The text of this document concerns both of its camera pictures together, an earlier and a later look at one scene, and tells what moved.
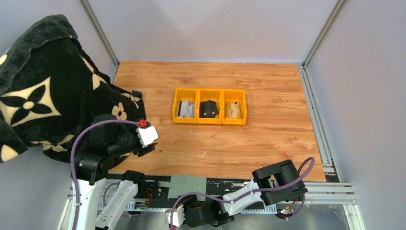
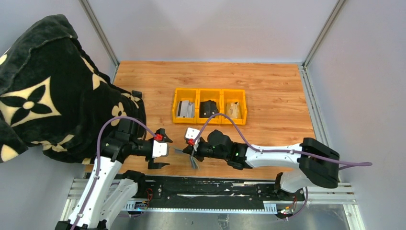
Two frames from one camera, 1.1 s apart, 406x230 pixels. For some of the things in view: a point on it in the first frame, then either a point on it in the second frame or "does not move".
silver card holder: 186,109 does not move
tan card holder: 231,109 does not move
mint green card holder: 181,184 to 194,162
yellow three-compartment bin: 207,106 does not move
